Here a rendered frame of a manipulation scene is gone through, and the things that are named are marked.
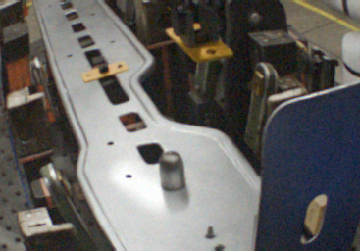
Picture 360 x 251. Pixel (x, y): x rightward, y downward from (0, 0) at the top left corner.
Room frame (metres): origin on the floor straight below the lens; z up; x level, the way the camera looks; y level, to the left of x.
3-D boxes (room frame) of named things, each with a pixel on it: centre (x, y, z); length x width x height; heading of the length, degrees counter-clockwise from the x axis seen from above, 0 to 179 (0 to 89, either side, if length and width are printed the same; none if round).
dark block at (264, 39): (0.88, -0.15, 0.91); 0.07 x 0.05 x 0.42; 108
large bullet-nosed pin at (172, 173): (0.70, 0.01, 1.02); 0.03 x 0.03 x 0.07
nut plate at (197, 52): (0.58, -0.02, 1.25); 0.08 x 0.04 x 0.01; 19
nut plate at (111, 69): (1.02, 0.12, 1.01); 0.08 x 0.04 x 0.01; 108
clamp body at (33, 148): (0.91, 0.27, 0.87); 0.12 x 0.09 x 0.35; 108
